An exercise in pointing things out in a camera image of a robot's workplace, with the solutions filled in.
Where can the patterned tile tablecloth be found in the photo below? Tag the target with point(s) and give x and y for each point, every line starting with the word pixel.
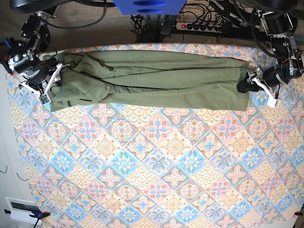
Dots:
pixel 125 166

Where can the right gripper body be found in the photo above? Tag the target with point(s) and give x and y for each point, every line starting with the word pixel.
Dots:
pixel 37 74

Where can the lower right orange clamp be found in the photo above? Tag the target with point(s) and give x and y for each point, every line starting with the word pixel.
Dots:
pixel 298 213

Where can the lower left table clamp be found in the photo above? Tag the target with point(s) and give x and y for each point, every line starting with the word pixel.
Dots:
pixel 39 215

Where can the white power strip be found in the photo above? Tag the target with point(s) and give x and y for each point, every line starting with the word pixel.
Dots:
pixel 183 26

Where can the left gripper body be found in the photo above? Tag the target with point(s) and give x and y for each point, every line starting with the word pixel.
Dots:
pixel 271 76

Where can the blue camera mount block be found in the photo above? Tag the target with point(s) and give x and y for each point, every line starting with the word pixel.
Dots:
pixel 149 7

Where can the white wall outlet box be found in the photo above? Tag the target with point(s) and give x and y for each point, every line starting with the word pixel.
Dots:
pixel 20 210

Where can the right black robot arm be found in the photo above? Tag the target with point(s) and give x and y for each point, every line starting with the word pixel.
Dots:
pixel 23 54

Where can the olive green t-shirt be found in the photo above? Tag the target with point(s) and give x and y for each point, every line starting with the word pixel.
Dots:
pixel 150 78

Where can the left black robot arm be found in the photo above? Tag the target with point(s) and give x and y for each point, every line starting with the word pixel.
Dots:
pixel 279 19

